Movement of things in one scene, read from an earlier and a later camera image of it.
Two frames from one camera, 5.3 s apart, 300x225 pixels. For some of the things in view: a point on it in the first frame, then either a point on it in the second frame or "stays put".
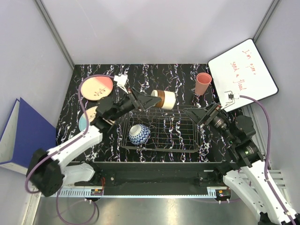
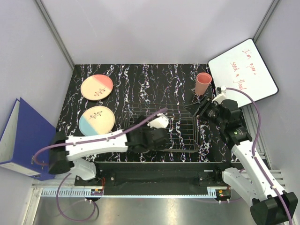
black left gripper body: x=129 y=103 → x=146 y=129
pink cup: x=202 y=81 stays put
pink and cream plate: x=94 y=88 stays put
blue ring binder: x=26 y=131 stays put
